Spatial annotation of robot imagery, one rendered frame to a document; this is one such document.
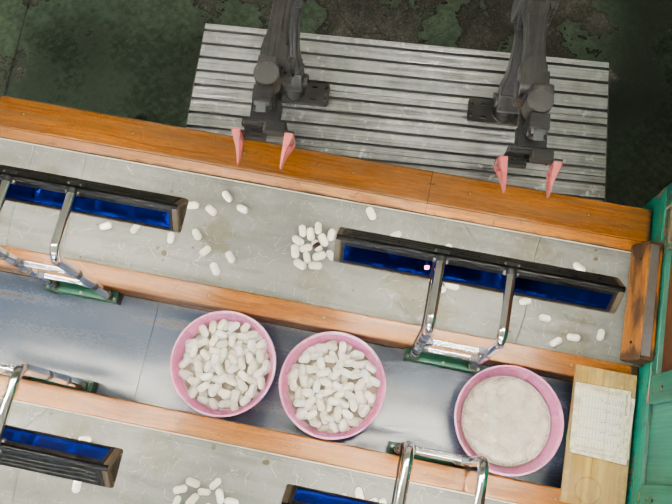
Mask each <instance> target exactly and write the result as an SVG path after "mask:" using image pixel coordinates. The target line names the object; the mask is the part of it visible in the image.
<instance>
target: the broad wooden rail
mask: <svg viewBox="0 0 672 504"><path fill-rule="evenodd" d="M0 138H4V139H9V140H15V141H20V142H26V143H31V144H37V145H42V146H48V147H53V148H59V149H64V150H70V151H75V152H81V153H86V154H92V155H97V156H103V157H109V158H114V159H120V160H125V161H131V162H136V163H142V164H147V165H153V166H158V167H164V168H169V169H175V170H180V171H186V172H191V173H197V174H202V175H208V176H214V177H219V178H225V179H230V180H236V181H241V182H247V183H252V184H258V185H263V186H269V187H274V188H280V189H285V190H291V191H296V192H302V193H308V194H313V195H319V196H324V197H330V198H335V199H341V200H346V201H352V202H357V203H363V204H368V205H374V206H379V207H385V208H390V209H396V210H401V211H407V212H413V213H418V214H424V215H429V216H435V217H440V218H446V219H451V220H457V221H462V222H468V223H473V224H479V225H484V226H490V227H495V228H501V229H506V230H512V231H518V232H523V233H529V234H534V235H540V236H545V237H551V238H556V239H562V240H567V241H573V242H578V243H584V244H589V245H595V246H600V247H606V248H611V249H617V250H623V251H628V252H631V246H633V245H634V244H638V243H642V242H647V241H650V239H651V228H652V217H653V210H649V209H644V208H638V207H632V206H627V205H621V204H615V203H610V202H604V201H598V200H593V199H587V198H581V197H576V196H570V195H564V194H559V193H553V192H550V196H549V197H548V198H546V191H542V190H536V189H530V188H525V187H519V186H513V185H508V184H506V189H505V193H502V188H501V184H500V183H496V182H491V181H485V180H479V179H474V178H468V177H462V176H457V175H451V174H445V173H440V172H434V171H428V170H423V169H417V168H411V167H405V166H400V165H394V164H388V163H383V162H377V161H371V160H366V159H360V158H354V157H349V156H343V155H337V154H332V153H326V152H320V151H315V150H309V149H303V148H298V147H295V148H294V149H293V151H292V152H291V153H290V155H289V156H288V157H287V159H286V161H285V163H284V165H283V168H282V169H280V159H281V152H282V146H283V145H281V144H275V143H269V142H264V141H254V140H245V139H244V145H243V150H242V156H241V161H240V164H239V165H238V164H237V156H236V146H235V142H234V138H233V136H230V135H224V134H218V133H213V132H207V131H201V130H196V129H190V128H184V127H179V126H173V125H167V124H162V123H156V122H151V121H145V120H139V119H134V118H128V117H122V116H117V115H111V114H105V113H100V112H94V111H89V110H83V109H77V108H72V107H66V106H60V105H55V104H49V103H43V102H38V101H32V100H27V99H21V98H15V97H10V96H4V95H1V96H0Z"/></svg>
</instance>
